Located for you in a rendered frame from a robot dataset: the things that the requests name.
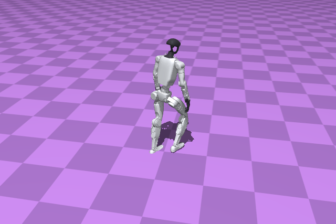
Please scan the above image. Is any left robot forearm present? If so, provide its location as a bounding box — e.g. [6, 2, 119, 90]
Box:
[153, 76, 160, 90]

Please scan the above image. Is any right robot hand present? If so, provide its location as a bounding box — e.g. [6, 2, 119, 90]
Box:
[185, 98, 190, 112]

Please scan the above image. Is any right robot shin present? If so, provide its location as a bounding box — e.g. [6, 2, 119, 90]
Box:
[173, 117, 188, 147]

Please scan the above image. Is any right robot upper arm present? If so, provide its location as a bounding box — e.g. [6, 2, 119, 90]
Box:
[175, 60, 185, 87]

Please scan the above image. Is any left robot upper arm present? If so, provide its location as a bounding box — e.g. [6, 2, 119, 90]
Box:
[153, 55, 162, 78]

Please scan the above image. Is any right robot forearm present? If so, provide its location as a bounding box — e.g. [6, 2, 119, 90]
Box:
[181, 80, 190, 101]

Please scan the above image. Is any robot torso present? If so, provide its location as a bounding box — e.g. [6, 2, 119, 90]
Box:
[157, 55, 179, 103]

